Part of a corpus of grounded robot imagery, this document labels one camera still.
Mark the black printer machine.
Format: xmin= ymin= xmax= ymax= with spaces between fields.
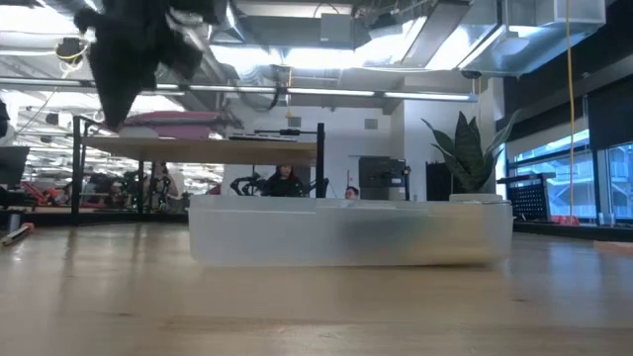
xmin=357 ymin=155 xmax=413 ymax=202

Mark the translucent pencil case blue lid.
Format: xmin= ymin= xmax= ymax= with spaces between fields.
xmin=187 ymin=193 xmax=514 ymax=269

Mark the black monitor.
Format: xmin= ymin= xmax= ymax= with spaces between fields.
xmin=0 ymin=144 xmax=31 ymax=188

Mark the yellow hanging cable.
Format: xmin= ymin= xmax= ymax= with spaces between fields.
xmin=565 ymin=0 xmax=578 ymax=219

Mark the long ceiling light bar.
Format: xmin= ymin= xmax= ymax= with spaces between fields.
xmin=0 ymin=76 xmax=480 ymax=103

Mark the black cabinet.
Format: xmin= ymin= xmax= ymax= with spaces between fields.
xmin=425 ymin=161 xmax=454 ymax=202

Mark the green snake plant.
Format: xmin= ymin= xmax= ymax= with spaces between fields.
xmin=421 ymin=109 xmax=521 ymax=195

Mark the white desk calculator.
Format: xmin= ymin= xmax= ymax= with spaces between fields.
xmin=227 ymin=132 xmax=299 ymax=143

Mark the black pegboard stand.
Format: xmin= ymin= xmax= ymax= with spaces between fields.
xmin=496 ymin=172 xmax=558 ymax=223

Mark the black metal shelf leg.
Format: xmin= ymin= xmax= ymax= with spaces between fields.
xmin=315 ymin=122 xmax=326 ymax=199
xmin=71 ymin=115 xmax=120 ymax=226

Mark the white plant pot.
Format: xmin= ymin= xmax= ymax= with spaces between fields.
xmin=448 ymin=192 xmax=505 ymax=204

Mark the black bar with clamp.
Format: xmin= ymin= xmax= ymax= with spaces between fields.
xmin=253 ymin=127 xmax=318 ymax=137

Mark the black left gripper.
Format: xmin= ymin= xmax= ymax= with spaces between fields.
xmin=73 ymin=0 xmax=224 ymax=134

